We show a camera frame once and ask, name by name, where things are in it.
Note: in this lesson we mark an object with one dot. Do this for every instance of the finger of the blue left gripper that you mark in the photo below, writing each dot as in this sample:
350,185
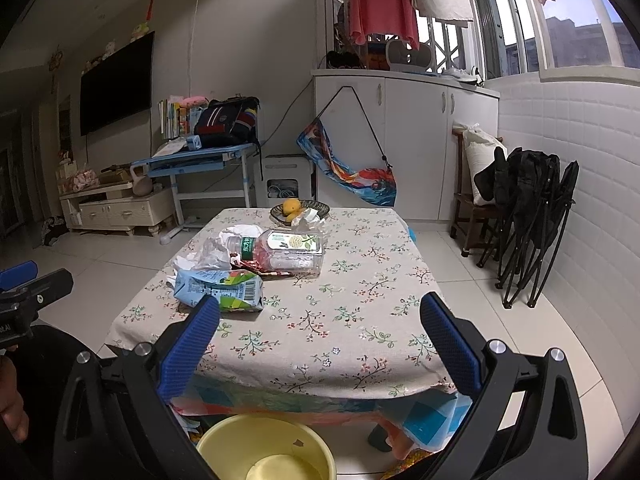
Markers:
18,275

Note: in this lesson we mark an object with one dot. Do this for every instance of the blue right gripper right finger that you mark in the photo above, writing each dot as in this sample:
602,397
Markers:
457,343

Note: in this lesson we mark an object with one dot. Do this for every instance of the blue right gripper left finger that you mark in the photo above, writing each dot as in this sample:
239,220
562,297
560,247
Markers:
182,345

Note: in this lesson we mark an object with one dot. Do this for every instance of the blue green milk carton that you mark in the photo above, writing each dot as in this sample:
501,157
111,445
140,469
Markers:
235,291

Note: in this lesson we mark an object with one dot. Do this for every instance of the red snack wrapper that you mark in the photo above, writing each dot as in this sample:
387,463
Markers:
253,266

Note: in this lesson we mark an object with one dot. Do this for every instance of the clear plastic water bottle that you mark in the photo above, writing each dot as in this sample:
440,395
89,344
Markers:
278,249

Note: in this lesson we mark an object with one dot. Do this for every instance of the white tissue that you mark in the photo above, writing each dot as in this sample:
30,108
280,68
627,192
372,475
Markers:
308,220

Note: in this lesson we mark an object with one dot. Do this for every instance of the yellow plastic trash basin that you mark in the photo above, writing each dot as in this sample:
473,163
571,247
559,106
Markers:
263,447

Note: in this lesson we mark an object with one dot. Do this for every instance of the person's left hand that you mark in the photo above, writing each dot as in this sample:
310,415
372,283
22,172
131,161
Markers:
11,402

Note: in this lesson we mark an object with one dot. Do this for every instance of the blue checkered under cloth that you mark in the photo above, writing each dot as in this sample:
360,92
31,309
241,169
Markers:
426,420

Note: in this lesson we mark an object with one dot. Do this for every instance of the white tv cabinet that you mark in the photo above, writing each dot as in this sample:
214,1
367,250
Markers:
116,208

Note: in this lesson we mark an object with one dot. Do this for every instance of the wooden chair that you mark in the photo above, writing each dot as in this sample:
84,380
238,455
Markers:
470,219

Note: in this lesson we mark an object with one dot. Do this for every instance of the floral white tablecloth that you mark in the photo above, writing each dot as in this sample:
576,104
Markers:
351,332

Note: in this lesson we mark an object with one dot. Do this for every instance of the pink kettlebell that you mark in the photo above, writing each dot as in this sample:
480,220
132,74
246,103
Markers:
142,184

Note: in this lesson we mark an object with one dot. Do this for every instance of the dark fruit plate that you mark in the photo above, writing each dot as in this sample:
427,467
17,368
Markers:
277,216

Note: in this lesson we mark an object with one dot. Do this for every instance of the black folding chairs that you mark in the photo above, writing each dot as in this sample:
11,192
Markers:
533,194

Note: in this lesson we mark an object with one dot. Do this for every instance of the colourful hanging tote bag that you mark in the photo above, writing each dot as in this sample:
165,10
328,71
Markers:
375,186

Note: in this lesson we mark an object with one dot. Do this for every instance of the yellow mango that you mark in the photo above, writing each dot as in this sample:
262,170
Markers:
290,206

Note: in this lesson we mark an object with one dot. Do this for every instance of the blue children's study desk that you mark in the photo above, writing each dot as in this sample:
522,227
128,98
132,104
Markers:
197,162

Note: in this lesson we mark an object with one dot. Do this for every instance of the white pillow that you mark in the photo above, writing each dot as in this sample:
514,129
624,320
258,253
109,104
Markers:
479,149

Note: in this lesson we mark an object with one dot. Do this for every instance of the row of books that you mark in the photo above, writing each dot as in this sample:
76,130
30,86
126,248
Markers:
179,115

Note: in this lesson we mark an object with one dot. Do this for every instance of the white storage cabinet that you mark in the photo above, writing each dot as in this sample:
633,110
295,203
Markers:
408,118

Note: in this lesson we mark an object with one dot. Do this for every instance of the dark striped backpack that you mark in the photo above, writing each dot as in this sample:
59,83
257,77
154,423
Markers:
230,122

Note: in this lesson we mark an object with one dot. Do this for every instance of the red hanging garment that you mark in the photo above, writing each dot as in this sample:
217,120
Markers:
383,17

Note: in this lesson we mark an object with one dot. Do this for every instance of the black wall television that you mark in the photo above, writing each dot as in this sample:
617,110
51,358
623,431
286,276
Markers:
118,87

